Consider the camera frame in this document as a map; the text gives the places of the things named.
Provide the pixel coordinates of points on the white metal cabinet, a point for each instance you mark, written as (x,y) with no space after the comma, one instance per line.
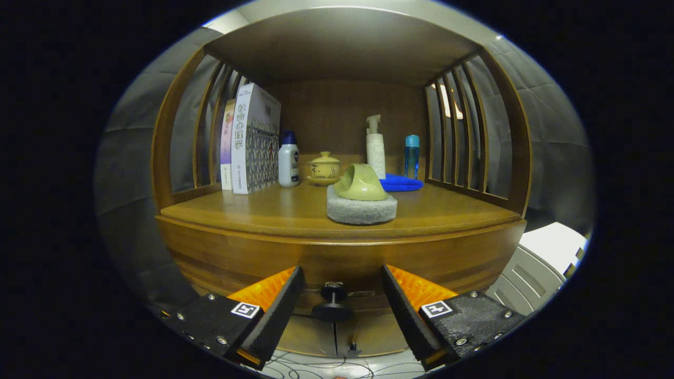
(547,252)

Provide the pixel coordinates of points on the wooden countertop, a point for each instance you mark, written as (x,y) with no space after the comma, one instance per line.
(284,210)

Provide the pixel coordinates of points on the thick white book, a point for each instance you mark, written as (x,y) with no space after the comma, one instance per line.
(255,142)

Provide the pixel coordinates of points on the yellow lidded teacup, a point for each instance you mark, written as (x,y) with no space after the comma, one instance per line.
(322,167)

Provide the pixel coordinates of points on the pink purple book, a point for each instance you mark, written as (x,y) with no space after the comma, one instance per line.
(227,147)

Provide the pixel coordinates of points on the clear blue bottle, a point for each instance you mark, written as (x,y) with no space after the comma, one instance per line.
(412,158)

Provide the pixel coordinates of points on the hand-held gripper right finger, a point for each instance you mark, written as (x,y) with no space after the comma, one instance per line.
(404,316)

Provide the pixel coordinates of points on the white bottle with blue cap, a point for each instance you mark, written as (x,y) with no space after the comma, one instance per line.
(288,163)

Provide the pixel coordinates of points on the yellow saucer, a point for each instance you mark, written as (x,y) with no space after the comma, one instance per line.
(318,182)

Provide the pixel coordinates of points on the green scrub brush grey pad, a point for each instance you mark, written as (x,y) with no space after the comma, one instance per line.
(360,209)

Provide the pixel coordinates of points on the folded blue cloth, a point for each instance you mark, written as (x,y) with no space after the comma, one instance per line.
(403,184)

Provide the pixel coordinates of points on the wooden drawer with black knob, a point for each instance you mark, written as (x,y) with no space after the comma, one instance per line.
(337,260)

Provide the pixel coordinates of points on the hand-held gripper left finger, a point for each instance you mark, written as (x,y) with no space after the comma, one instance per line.
(279,316)

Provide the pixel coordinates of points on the white pump bottle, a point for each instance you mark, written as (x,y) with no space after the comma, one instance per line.
(376,150)

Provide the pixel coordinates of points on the wooden cabinet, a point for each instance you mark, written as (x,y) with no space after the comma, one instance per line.
(342,47)

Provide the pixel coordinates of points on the wooden cabinet door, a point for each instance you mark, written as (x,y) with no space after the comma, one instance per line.
(374,334)
(308,337)

